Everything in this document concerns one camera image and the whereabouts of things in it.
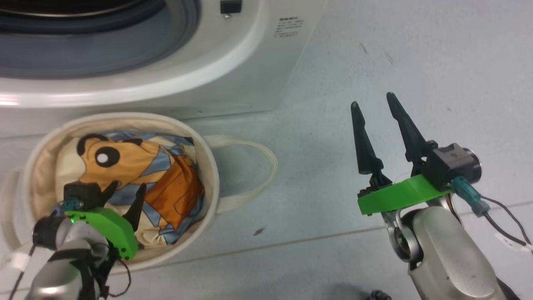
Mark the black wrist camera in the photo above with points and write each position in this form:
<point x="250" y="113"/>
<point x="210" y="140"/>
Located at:
<point x="449" y="164"/>
<point x="81" y="193"/>

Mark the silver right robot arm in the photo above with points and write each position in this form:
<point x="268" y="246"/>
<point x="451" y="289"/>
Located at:
<point x="449" y="258"/>

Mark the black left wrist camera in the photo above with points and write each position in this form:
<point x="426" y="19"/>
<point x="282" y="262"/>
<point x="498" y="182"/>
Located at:
<point x="81" y="193"/>

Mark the washing machine drum opening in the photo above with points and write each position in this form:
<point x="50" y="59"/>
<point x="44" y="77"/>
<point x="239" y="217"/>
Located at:
<point x="62" y="8"/>

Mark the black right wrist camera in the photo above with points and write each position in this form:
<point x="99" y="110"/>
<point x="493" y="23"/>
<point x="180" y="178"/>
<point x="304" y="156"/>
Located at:
<point x="449" y="164"/>

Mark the small printed text label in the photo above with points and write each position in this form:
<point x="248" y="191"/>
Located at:
<point x="289" y="27"/>

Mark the cream canvas laundry basket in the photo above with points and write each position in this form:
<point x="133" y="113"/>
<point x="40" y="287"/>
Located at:
<point x="43" y="175"/>

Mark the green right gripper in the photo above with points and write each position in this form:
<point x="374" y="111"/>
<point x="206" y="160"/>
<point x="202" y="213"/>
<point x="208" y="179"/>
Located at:
<point x="399" y="196"/>

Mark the cream cartoon print garment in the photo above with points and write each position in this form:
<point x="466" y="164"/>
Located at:
<point x="166" y="196"/>

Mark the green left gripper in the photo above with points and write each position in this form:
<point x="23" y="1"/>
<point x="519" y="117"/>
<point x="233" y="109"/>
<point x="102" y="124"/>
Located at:
<point x="112" y="227"/>

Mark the white front-load washing machine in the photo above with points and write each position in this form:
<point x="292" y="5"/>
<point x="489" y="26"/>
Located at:
<point x="250" y="83"/>

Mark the black door latch socket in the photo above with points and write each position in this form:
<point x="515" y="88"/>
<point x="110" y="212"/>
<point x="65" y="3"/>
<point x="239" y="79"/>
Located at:
<point x="231" y="6"/>

